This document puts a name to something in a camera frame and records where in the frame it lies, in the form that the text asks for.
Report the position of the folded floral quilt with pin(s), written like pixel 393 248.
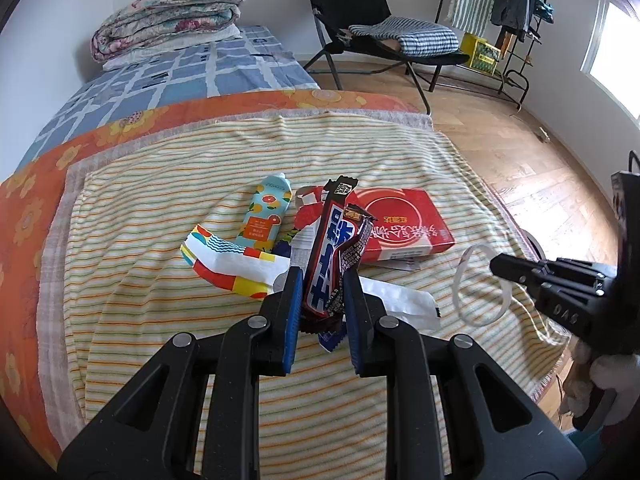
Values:
pixel 165 17

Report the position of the yellow crate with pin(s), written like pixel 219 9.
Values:
pixel 479 52

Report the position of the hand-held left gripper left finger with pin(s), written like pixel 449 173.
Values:
pixel 294 310

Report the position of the checkered cushion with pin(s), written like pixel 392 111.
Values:
pixel 415 35

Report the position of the brown chocolate bar wrapper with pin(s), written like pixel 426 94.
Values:
pixel 331 260

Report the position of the fringed pinkish woven blanket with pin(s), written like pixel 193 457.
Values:
pixel 150 132

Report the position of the red cardboard box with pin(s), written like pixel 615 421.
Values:
pixel 407 222

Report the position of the black clothes rack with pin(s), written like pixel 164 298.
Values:
pixel 525 60

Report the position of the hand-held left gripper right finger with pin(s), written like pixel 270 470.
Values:
pixel 353 320

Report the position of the white plastic wrapper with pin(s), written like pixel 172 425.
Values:
pixel 400 305

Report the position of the black folding chair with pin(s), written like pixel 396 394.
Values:
pixel 345 0

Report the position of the striped yellow towel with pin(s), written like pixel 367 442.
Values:
pixel 200 335

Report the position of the red and white packet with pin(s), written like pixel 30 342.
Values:
pixel 306 215

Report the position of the dark hanging jacket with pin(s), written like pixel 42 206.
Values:
pixel 512 2

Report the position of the colourful patterned paper wrapper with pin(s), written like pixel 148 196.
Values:
pixel 232 262

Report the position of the orange floral blanket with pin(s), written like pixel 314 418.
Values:
pixel 30 220

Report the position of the window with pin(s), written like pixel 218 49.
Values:
pixel 612 45

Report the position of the fruit print hand cream tube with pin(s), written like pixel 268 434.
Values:
pixel 264 212

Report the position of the blue checked bedsheet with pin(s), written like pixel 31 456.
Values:
pixel 150 77

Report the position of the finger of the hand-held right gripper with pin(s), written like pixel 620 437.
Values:
pixel 515 267

